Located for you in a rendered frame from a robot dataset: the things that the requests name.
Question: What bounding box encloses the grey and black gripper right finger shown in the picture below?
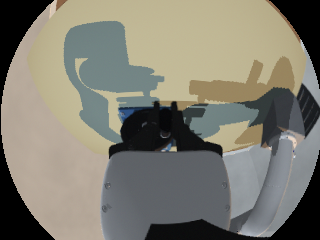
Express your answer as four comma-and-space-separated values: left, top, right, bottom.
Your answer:
171, 101, 223, 157

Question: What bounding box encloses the blue bench vise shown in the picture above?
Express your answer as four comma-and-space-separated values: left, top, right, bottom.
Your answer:
118, 107, 174, 151

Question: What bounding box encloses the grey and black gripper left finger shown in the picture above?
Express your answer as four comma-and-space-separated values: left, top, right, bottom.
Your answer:
109, 101, 160, 159

